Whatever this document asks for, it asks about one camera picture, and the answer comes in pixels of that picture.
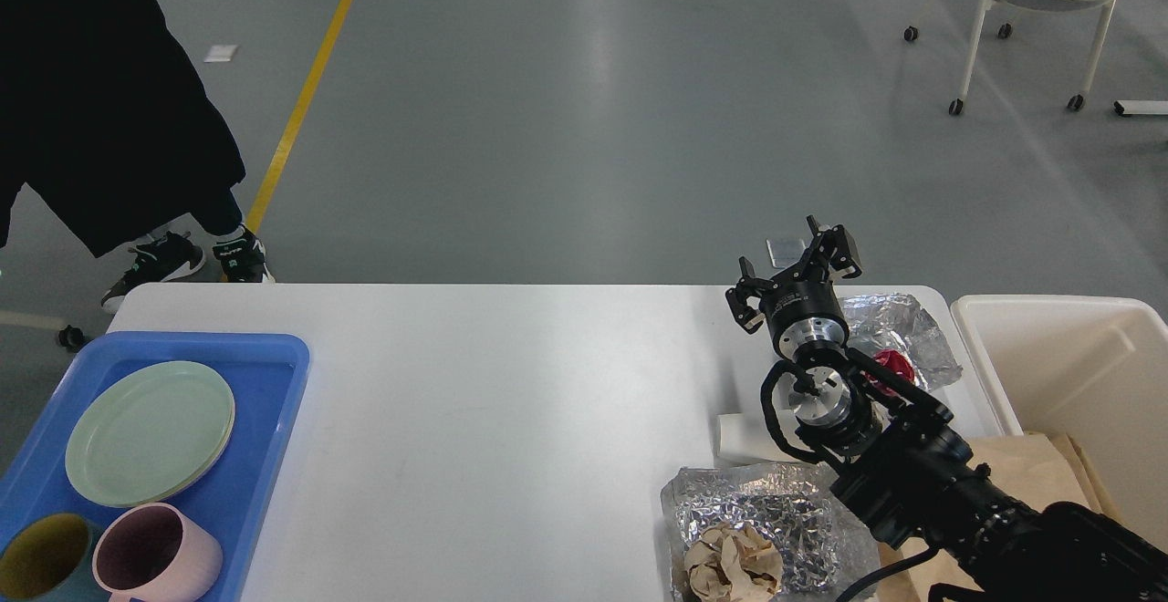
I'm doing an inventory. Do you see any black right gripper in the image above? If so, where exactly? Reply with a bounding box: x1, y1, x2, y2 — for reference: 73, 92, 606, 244
725, 215, 864, 359

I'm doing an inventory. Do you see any foil sheet back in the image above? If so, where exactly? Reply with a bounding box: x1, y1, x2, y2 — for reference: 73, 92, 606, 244
839, 293, 964, 390

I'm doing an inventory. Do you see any foil sheet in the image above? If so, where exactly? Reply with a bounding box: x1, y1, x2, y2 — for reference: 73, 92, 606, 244
839, 293, 964, 390
661, 462, 881, 601

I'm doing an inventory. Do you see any brown paper bag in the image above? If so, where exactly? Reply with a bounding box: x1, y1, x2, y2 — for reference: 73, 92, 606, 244
871, 433, 1122, 601

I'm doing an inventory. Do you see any light green plate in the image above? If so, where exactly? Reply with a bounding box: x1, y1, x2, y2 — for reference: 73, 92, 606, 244
64, 360, 236, 508

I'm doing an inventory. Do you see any pink mug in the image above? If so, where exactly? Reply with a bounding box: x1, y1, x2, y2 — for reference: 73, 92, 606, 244
91, 501, 223, 601

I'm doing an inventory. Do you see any teal mug yellow inside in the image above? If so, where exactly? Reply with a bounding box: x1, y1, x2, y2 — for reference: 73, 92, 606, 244
1, 514, 109, 601

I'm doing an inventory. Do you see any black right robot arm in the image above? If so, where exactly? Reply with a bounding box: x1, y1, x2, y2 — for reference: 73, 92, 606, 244
725, 216, 1167, 601

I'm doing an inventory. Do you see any small clear plastic piece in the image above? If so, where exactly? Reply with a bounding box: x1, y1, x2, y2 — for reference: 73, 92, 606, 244
765, 238, 807, 271

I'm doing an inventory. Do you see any crumpled foil sheet front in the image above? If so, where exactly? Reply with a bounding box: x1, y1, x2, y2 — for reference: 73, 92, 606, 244
661, 462, 881, 601

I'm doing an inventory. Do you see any crumpled brown paper ball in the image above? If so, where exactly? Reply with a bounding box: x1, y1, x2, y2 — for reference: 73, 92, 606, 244
683, 523, 785, 601

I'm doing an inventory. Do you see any white plastic bin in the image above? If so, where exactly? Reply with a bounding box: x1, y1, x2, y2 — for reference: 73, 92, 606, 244
951, 295, 1167, 548

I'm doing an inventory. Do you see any white bar on floor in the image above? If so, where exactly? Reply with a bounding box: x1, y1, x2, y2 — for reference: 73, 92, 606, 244
1113, 101, 1168, 119

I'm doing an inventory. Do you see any blue plastic tray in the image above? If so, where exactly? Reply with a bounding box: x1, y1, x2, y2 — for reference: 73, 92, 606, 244
1, 331, 310, 601

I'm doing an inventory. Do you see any right black white sneaker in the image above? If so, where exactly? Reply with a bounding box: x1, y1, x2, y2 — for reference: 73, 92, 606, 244
213, 224, 276, 285

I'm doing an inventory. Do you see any black white sneaker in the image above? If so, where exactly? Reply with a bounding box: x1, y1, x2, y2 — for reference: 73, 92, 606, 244
100, 231, 207, 314
213, 224, 276, 285

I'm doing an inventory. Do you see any left black white sneaker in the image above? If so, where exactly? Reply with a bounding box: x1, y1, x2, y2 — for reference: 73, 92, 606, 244
100, 231, 207, 314

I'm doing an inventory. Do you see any yellow plate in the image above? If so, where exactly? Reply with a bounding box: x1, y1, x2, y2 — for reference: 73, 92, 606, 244
175, 403, 238, 494

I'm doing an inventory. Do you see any person in black coat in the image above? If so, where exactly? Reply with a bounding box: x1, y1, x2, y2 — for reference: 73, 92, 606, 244
1, 0, 245, 256

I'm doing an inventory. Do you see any white furniture leg with caster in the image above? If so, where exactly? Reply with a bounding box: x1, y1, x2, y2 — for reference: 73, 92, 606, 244
1, 310, 90, 354

